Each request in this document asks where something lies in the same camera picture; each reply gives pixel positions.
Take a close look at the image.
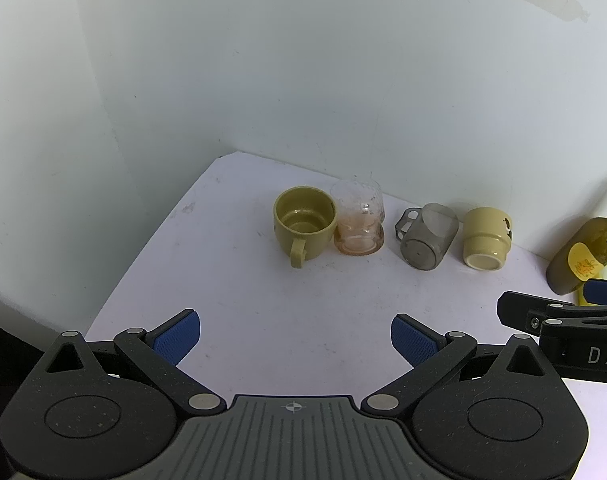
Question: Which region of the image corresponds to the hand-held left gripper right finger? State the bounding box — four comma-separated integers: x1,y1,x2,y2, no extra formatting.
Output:
360,313,557,417

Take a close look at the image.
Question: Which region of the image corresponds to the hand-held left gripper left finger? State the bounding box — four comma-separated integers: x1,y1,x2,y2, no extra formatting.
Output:
31,309,225,417

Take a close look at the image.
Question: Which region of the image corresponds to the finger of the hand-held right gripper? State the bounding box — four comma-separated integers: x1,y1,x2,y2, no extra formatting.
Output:
497,290,607,334
585,279,607,306

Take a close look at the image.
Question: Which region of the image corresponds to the cream ceramic cup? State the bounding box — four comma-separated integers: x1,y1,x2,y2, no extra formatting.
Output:
462,206,513,271

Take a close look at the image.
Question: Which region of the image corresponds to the grey translucent cup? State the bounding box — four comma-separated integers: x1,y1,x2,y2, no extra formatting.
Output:
395,203,460,271

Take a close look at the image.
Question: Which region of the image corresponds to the pink glass cup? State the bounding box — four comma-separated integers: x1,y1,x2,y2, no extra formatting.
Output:
330,178,385,257

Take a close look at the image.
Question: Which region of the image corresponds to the olive oil bottle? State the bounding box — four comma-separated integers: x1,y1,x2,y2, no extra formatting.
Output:
546,202,607,296

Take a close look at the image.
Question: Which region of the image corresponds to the olive green cup with handle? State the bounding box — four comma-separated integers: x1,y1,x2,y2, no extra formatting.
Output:
273,186,338,269

